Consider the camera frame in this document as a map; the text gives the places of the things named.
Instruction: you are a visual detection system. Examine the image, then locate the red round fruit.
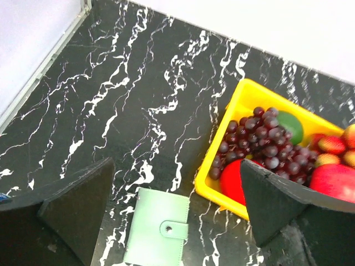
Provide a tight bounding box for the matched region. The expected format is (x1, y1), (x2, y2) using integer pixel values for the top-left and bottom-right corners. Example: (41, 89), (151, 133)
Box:
(219, 159), (246, 206)

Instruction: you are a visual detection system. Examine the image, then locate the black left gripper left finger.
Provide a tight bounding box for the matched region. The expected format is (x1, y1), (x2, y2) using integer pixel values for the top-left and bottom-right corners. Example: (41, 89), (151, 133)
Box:
(1, 157), (115, 265)

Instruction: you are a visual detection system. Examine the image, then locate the yellow plastic fruit bin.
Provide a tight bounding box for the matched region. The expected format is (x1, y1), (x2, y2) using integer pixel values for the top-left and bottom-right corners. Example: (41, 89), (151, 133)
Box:
(195, 79), (344, 221)

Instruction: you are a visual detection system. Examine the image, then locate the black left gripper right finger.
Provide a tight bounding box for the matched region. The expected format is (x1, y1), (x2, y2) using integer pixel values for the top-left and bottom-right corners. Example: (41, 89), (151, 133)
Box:
(240, 160), (354, 265)

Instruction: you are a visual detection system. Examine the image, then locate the dark purple grape bunch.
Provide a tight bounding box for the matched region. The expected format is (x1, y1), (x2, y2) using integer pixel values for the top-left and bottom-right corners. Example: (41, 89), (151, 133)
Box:
(209, 107), (317, 186)

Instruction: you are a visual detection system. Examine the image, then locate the green avocado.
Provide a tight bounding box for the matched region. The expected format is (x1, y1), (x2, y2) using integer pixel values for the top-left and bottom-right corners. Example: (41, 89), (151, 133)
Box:
(277, 111), (304, 145)

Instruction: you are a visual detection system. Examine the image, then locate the red pomegranate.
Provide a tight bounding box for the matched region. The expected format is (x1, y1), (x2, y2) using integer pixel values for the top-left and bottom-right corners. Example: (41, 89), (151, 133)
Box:
(309, 164), (354, 203)

